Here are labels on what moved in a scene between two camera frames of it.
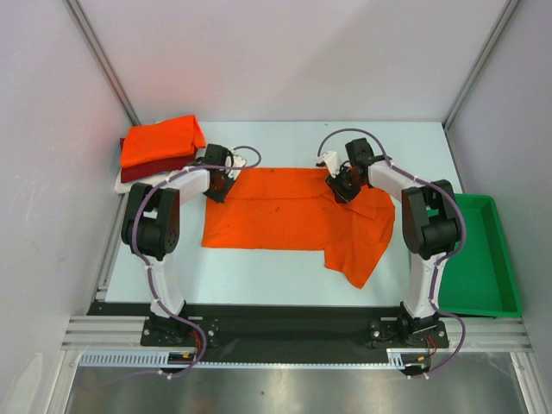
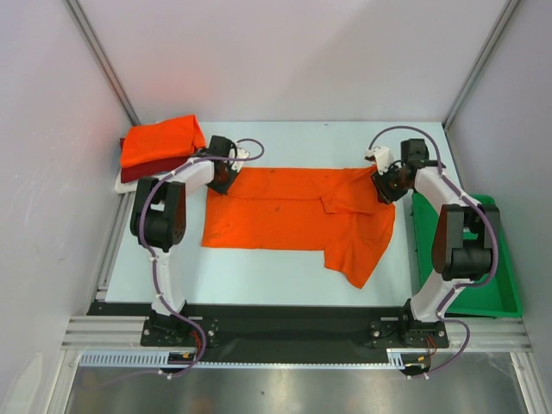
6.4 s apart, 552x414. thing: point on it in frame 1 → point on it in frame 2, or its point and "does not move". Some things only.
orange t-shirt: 294,209 does not move
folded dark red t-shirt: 132,173 does not move
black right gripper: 341,189 → 385,190
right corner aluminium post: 480,62 does not move
